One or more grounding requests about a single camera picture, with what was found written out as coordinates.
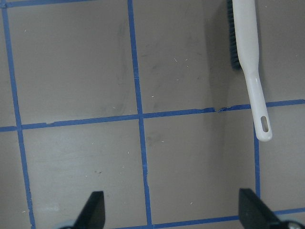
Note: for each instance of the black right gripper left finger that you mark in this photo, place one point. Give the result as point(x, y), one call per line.
point(92, 216)

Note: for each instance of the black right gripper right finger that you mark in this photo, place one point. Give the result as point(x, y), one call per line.
point(253, 213)

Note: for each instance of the white hand brush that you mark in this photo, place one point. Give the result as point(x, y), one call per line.
point(244, 54)

